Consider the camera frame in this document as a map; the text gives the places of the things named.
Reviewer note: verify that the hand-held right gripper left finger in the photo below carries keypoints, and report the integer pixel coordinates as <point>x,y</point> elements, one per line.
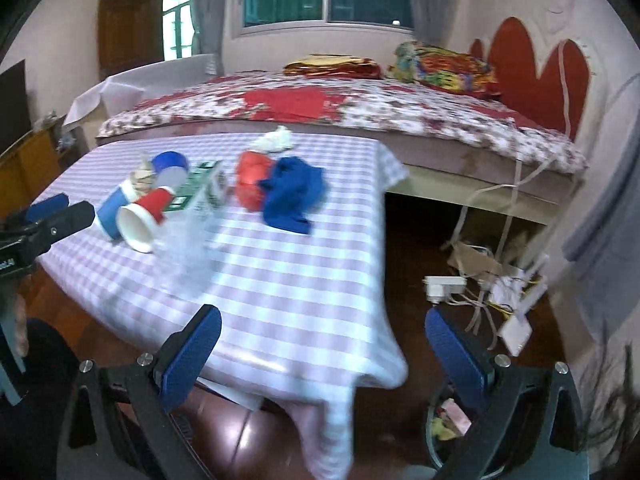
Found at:
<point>192,355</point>

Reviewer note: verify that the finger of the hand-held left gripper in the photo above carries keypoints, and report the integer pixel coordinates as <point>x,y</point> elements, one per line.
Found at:
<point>70,220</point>
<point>47,207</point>

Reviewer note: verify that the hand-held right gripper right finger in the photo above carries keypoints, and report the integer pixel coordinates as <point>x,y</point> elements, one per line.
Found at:
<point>455,360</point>

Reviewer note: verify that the tall blue paper cup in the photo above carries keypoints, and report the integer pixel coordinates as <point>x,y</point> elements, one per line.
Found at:
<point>112,212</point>

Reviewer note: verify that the black trash bin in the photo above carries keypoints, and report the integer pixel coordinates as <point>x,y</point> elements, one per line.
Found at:
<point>447,425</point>

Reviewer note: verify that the red paper cup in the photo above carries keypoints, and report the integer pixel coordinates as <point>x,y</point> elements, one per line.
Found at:
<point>150,207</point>

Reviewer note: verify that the beige paper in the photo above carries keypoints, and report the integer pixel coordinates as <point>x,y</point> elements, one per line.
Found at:
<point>142,177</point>

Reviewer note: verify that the clear plastic bottle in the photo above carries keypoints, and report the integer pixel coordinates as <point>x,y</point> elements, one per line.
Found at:
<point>187,250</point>

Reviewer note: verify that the green cardboard box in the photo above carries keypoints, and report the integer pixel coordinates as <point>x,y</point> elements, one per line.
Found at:
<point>192,185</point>

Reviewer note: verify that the dark blue cloth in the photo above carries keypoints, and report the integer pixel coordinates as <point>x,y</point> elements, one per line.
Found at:
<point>290,200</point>

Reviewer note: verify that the red plastic bag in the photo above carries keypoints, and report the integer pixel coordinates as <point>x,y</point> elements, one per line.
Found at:
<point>250,180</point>

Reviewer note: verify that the person's left hand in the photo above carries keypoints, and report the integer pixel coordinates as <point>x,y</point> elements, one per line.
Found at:
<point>20,327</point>

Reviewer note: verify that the wooden cabinet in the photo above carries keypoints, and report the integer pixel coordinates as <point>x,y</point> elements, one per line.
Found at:
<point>25,165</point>

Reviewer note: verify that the white power strip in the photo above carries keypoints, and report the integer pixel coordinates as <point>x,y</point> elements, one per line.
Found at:
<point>442,285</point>

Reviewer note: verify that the brown cardboard piece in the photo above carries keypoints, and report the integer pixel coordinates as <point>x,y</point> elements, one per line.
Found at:
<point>475,260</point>

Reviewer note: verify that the black television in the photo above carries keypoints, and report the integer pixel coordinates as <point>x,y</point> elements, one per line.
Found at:
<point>12,105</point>

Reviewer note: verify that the checkered tablecloth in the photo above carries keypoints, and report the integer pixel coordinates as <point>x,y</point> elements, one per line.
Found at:
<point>280,285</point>

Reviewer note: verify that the short blue paper cup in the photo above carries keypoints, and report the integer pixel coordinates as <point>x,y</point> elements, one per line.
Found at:
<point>170,162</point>

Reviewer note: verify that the white cloth cover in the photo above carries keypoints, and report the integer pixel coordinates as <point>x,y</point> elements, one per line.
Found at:
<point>130,85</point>

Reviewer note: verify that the person's black trousers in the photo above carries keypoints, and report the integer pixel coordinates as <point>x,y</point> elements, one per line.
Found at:
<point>30,410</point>

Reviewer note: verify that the brown wooden door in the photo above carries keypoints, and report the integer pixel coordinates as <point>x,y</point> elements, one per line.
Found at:
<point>130,35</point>

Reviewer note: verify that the bed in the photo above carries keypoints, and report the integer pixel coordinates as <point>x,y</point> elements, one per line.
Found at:
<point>435,152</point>

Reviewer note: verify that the crumpled white tissue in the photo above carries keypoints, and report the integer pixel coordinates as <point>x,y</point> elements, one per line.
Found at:
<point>274,141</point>

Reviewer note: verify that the grey hanging cloth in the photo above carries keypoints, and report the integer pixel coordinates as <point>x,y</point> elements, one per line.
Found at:
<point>605,200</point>

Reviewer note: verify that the green-framed window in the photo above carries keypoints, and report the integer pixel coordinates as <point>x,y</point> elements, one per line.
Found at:
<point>177,20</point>

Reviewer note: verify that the grey curtain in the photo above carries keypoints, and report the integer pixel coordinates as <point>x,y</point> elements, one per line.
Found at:
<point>435,0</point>
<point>210,10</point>

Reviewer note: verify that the colourful patterned pillow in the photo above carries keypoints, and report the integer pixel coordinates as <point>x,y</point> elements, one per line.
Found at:
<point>445,67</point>

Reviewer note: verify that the folded red yellow blanket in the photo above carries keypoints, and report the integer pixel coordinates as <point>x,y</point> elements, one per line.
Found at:
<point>330,66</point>

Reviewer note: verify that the red heart-shaped headboard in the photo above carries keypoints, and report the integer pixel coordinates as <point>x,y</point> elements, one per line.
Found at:
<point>515,60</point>

